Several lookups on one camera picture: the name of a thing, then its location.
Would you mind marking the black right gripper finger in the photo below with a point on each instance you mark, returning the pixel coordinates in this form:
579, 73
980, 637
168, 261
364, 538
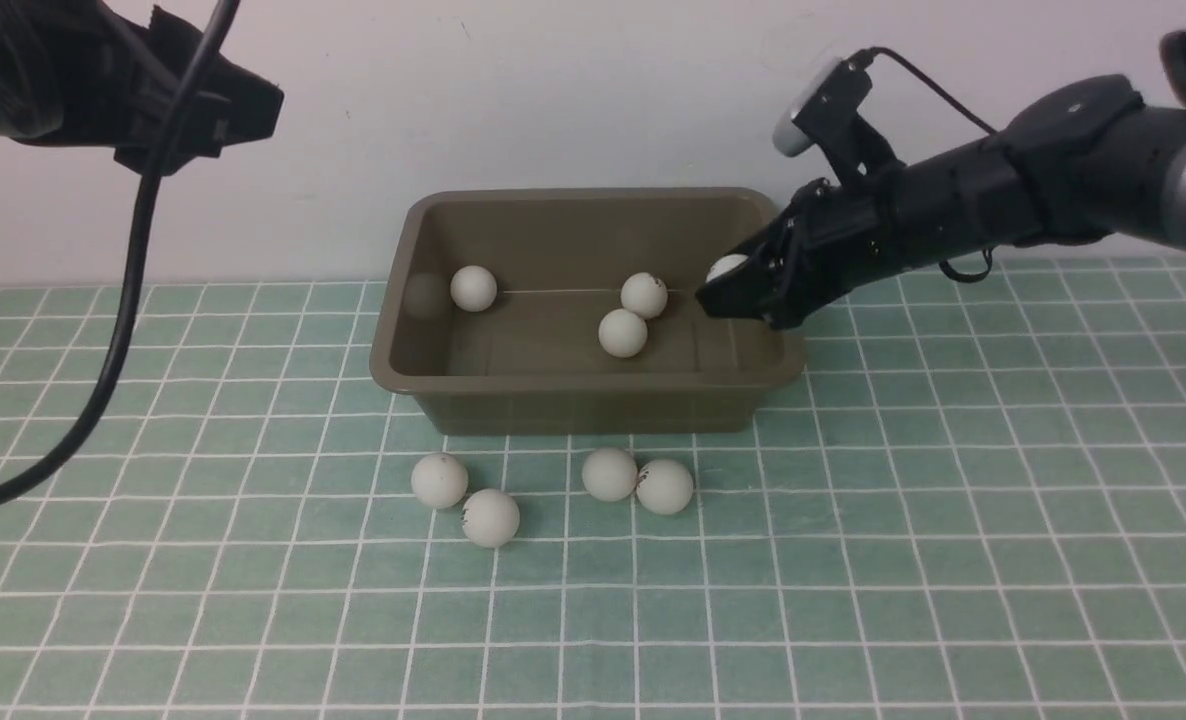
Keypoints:
743, 294
774, 247

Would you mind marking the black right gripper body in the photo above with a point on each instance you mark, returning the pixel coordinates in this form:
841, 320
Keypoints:
844, 241

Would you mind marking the white ping-pong ball with logo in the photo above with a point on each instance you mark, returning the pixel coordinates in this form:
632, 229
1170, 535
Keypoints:
490, 518

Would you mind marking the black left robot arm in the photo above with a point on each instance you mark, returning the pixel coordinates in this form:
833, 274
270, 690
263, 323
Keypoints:
78, 74

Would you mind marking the green checkered tablecloth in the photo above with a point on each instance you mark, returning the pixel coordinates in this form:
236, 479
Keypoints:
971, 506

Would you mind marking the olive plastic bin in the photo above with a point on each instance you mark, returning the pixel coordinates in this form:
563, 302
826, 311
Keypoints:
531, 364

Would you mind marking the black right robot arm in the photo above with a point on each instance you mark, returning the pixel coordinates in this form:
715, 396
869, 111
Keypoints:
1086, 161

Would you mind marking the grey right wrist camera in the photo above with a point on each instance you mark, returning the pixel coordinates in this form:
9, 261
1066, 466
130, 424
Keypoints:
826, 117

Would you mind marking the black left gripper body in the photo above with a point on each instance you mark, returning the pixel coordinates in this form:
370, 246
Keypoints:
232, 106

